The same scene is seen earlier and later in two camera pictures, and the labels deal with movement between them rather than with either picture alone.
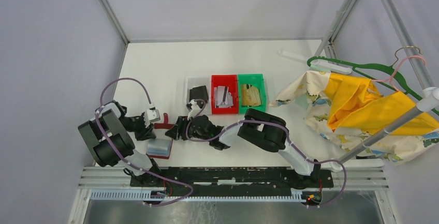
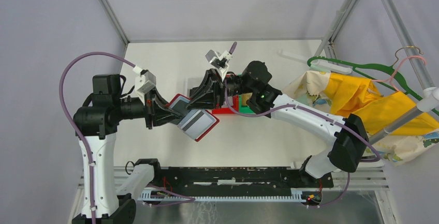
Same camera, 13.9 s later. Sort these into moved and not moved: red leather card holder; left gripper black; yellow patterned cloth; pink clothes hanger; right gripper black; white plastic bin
Moved: left gripper black; red leather card holder; right gripper black
Not moved: yellow patterned cloth; pink clothes hanger; white plastic bin
